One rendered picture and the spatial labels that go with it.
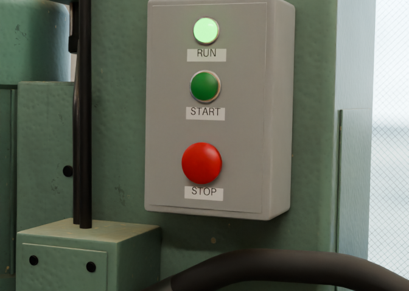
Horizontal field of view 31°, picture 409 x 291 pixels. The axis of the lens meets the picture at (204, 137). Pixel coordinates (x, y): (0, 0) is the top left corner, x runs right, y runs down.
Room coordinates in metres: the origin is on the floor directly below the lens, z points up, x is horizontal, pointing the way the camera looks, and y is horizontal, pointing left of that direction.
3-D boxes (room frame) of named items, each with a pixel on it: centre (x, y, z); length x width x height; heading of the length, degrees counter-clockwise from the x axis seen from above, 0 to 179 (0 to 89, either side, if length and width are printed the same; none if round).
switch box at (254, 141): (0.56, -0.01, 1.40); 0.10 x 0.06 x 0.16; 69
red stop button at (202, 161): (0.53, 0.00, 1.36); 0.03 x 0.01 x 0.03; 69
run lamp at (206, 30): (0.53, 0.00, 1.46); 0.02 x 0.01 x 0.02; 69
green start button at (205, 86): (0.53, 0.00, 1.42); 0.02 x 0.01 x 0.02; 69
